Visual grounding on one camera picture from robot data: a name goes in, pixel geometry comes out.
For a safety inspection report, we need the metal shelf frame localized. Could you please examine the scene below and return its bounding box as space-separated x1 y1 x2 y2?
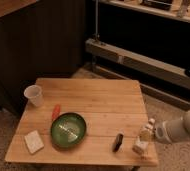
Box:
85 0 190 91

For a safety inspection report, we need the white sponge block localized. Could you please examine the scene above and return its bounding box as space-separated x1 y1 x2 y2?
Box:
24 130 44 154

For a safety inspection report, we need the clear plastic cup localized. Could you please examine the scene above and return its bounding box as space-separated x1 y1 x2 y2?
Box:
24 85 43 107

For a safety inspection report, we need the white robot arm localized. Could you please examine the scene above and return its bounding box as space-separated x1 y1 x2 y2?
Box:
139 110 190 144

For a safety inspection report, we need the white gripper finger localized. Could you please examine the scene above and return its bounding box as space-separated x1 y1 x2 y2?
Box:
144 123 155 132
139 131 154 141

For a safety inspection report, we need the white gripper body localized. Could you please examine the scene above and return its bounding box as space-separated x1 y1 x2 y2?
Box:
154 122 170 144

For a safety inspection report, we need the white plastic bottle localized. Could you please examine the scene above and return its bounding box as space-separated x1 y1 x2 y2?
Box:
132 118 155 156

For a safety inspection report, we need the orange carrot toy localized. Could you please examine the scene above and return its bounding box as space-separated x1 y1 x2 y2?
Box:
52 105 60 121

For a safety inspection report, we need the green bowl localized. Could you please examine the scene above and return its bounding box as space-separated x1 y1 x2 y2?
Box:
50 112 87 149

